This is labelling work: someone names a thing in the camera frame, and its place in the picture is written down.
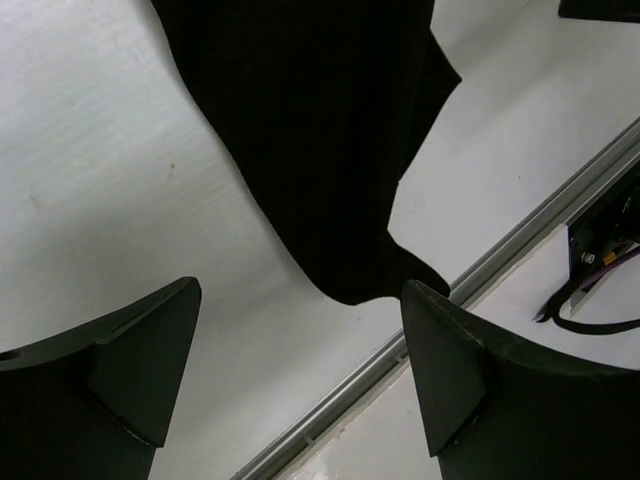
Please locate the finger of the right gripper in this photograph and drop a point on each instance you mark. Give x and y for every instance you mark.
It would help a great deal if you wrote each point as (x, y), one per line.
(626, 11)

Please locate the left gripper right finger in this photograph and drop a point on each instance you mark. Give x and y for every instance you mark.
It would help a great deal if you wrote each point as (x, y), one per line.
(495, 405)

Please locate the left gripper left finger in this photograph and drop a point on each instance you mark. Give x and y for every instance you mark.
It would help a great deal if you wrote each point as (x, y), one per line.
(96, 401)

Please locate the black skirt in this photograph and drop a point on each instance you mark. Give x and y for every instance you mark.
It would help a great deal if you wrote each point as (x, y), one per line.
(322, 105)

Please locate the aluminium rail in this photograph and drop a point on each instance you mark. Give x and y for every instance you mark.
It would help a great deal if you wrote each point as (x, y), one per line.
(371, 424)

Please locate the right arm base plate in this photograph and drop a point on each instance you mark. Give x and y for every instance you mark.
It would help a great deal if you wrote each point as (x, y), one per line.
(603, 240)

